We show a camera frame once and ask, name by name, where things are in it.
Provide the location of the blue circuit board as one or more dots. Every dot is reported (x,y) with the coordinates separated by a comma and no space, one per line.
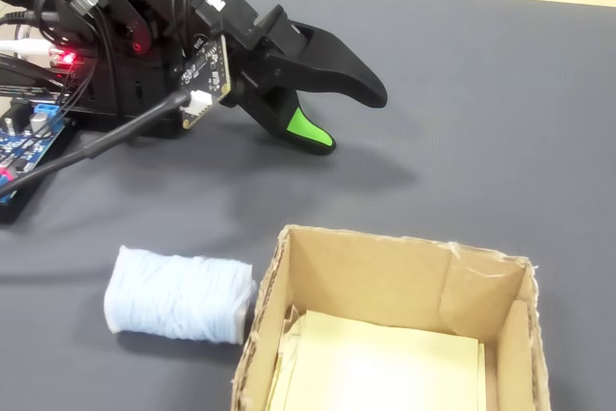
(24,146)

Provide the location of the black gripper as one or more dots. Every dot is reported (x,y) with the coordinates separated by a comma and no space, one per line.
(236,16)

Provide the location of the small board with red led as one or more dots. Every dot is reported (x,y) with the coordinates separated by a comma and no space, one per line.
(65,59)

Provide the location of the black camera circuit board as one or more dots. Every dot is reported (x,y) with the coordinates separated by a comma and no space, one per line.
(207,74)

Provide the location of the open cardboard box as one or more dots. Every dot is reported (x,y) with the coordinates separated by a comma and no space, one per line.
(380,281)

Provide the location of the grey fabric mat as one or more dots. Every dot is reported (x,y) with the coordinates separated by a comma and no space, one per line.
(457,141)

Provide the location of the block wrapped in pale yarn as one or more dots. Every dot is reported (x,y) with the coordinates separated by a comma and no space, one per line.
(178,293)

